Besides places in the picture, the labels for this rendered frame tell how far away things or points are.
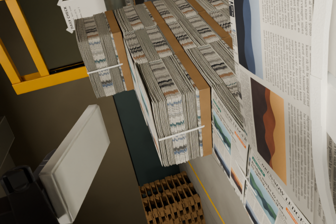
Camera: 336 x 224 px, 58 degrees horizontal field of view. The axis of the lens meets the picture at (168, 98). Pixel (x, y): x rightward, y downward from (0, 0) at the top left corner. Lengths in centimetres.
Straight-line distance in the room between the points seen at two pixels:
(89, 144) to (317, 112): 13
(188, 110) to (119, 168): 791
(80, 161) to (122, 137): 836
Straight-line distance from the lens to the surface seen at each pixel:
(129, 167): 904
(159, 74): 124
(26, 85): 236
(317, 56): 18
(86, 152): 17
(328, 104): 18
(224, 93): 111
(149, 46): 142
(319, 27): 17
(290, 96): 26
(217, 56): 131
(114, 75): 171
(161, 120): 115
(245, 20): 31
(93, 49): 161
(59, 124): 831
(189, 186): 776
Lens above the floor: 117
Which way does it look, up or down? 9 degrees down
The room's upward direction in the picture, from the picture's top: 106 degrees counter-clockwise
